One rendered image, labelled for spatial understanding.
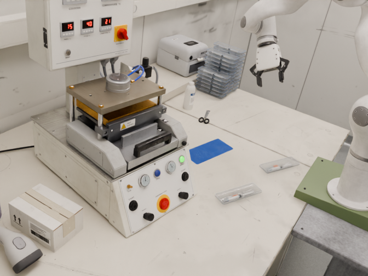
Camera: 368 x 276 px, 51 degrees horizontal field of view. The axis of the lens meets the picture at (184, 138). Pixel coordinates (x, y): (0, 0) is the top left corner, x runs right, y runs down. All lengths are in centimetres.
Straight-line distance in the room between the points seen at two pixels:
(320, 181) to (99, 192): 86
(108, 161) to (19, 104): 71
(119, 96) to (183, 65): 103
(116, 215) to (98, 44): 57
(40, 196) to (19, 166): 31
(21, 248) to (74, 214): 17
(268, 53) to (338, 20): 187
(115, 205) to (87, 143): 21
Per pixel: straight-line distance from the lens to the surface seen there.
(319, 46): 355
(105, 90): 127
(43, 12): 125
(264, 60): 166
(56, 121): 145
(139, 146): 118
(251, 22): 163
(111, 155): 117
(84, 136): 124
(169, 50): 227
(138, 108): 129
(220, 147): 173
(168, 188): 133
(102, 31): 135
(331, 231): 148
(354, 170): 150
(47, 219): 119
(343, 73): 355
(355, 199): 155
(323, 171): 170
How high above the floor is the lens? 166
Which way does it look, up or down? 32 degrees down
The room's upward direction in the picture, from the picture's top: 9 degrees clockwise
